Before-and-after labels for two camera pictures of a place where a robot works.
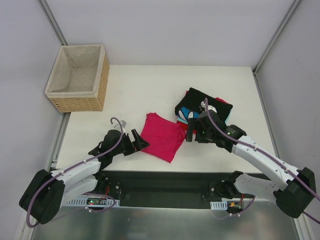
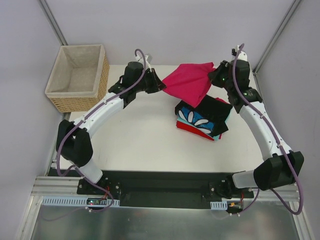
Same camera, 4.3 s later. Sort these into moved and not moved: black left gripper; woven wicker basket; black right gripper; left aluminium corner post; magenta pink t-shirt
Moved: black left gripper; black right gripper; magenta pink t-shirt
Not moved: left aluminium corner post; woven wicker basket
